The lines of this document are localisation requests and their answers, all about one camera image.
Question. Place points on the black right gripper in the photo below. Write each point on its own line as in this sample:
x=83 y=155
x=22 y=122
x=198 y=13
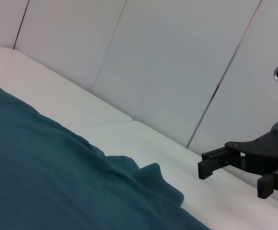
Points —
x=261 y=155

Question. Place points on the blue shirt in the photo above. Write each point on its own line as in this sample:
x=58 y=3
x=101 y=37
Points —
x=45 y=172

